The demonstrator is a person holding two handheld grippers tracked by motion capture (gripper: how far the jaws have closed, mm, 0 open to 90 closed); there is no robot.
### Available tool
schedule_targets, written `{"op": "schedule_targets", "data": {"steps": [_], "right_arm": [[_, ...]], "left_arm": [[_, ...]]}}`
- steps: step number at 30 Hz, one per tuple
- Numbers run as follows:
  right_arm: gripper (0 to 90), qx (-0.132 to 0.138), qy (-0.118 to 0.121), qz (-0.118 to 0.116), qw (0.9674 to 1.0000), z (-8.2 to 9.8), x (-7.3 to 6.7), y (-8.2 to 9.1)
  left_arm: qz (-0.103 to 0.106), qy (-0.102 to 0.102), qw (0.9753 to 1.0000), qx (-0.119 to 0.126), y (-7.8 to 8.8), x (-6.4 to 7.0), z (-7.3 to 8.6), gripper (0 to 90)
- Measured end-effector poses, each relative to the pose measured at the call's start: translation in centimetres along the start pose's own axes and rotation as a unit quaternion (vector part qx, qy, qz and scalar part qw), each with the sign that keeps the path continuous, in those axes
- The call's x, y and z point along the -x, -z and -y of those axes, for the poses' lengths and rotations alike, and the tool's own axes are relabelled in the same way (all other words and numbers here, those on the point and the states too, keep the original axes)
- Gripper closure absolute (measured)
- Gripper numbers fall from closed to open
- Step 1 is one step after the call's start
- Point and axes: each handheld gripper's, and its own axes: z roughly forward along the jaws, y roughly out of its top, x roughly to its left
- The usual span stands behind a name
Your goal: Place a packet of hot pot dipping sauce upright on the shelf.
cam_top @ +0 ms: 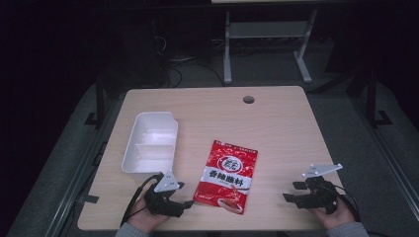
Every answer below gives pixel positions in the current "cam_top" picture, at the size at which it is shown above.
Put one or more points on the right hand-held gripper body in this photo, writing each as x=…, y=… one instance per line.
x=318, y=194

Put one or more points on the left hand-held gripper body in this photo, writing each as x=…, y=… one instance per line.
x=163, y=197

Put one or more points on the red seasoning packet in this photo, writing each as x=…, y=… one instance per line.
x=227, y=177

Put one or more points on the white plastic container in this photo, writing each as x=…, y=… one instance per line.
x=151, y=144

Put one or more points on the person's left hand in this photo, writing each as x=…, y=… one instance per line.
x=145, y=217

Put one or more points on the person's right hand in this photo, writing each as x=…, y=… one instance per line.
x=336, y=215

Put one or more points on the black metal stand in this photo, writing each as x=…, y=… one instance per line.
x=97, y=105
x=375, y=105

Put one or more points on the white metal desk frame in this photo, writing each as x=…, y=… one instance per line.
x=268, y=31

